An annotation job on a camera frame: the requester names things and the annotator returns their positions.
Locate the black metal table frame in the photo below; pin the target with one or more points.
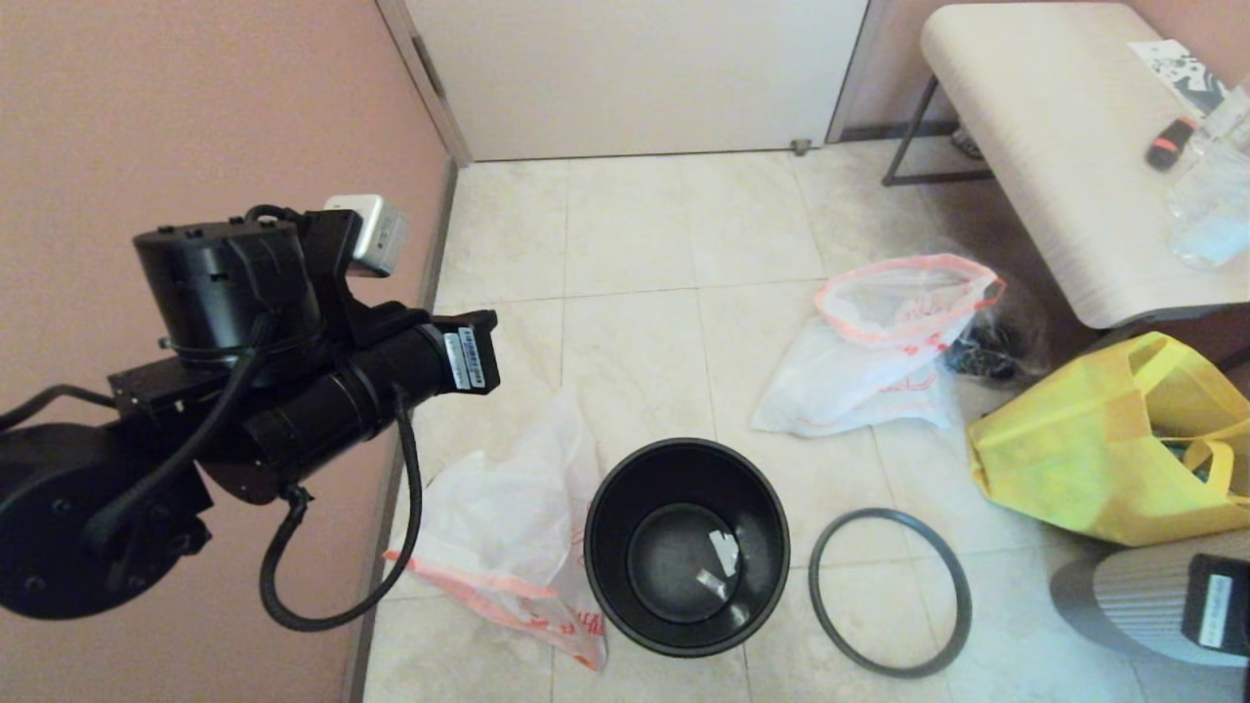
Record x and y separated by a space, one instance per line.
937 178

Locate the white plastic bag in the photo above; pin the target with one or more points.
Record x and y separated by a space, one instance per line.
859 381

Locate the black round trash bin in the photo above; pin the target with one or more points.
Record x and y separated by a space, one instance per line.
610 547

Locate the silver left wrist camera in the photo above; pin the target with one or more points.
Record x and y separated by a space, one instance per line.
376 234

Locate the white red-print bag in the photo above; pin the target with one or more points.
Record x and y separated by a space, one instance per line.
498 508

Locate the beige door jamb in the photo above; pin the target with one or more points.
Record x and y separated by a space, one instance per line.
438 107
856 73

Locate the clear water bottle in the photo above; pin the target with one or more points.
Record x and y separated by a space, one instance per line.
1216 215

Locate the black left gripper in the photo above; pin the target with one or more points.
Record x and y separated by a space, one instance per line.
439 366

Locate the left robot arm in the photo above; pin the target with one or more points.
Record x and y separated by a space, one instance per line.
225 293

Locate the yellow fabric tote bag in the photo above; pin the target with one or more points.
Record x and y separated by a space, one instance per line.
1074 459

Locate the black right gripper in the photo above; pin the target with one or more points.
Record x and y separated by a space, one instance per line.
1191 605

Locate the beige wood-grain table top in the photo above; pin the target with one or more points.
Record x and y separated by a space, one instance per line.
1055 156

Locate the black and white leaflet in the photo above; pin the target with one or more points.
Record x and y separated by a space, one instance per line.
1182 74

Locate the clear bag with dark contents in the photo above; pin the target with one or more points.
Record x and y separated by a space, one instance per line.
1016 342

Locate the white door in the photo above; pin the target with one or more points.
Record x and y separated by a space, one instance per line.
635 78

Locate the pale gray ribbed cylinder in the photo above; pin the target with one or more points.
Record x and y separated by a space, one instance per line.
1123 605

